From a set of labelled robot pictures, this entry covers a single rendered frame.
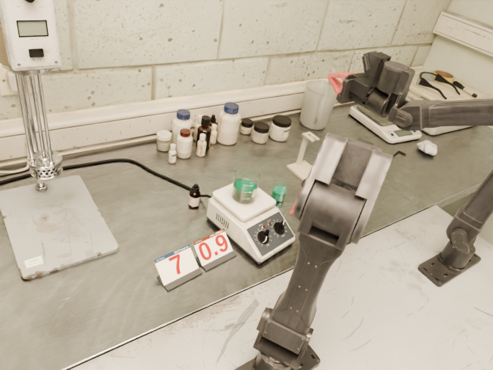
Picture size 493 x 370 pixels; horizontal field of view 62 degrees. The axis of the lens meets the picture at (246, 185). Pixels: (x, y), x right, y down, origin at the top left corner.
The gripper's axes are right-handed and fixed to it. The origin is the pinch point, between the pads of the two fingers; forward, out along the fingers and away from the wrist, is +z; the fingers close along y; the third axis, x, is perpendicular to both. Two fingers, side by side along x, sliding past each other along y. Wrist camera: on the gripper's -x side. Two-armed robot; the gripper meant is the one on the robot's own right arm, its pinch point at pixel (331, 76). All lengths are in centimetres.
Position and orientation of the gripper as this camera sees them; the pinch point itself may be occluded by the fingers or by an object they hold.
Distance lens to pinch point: 117.9
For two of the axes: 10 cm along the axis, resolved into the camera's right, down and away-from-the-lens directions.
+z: -5.9, -5.4, 6.0
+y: -8.0, 2.6, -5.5
